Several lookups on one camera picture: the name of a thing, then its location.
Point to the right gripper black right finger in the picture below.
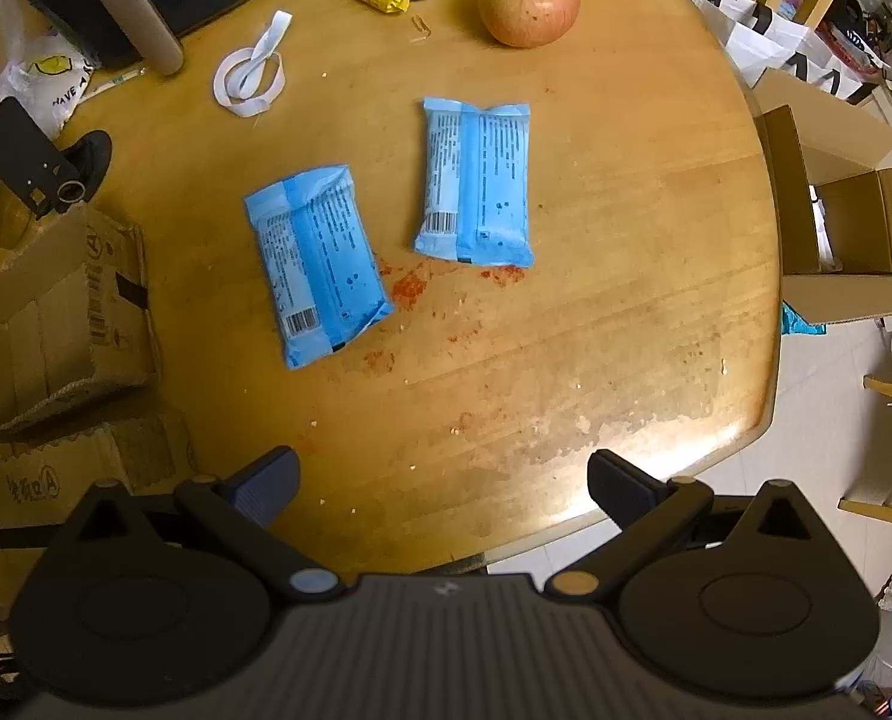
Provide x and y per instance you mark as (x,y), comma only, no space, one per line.
(743,598)

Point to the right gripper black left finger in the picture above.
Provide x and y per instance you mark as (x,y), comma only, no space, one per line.
(140,600)

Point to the blue wet wipes pack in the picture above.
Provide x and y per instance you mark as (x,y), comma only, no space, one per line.
(320,266)
(476,184)

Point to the open cardboard tray box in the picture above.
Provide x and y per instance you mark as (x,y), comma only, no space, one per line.
(74,319)

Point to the open cardboard box on floor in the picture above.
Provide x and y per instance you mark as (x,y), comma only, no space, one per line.
(833,197)

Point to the black phone stand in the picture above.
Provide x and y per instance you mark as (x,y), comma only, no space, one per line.
(44,177)

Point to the wrapped chopsticks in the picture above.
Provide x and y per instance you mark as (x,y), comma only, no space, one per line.
(113,82)

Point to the white elastic band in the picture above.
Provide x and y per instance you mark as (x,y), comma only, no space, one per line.
(249,80)

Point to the white plastic bag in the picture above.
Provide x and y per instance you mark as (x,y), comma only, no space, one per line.
(46,74)

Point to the white paper shopping bag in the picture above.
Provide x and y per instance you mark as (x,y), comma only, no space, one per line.
(756,38)

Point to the red apple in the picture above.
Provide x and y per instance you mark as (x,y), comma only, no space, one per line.
(525,24)

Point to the metal paper clip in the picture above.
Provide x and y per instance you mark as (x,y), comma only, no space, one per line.
(422,31)

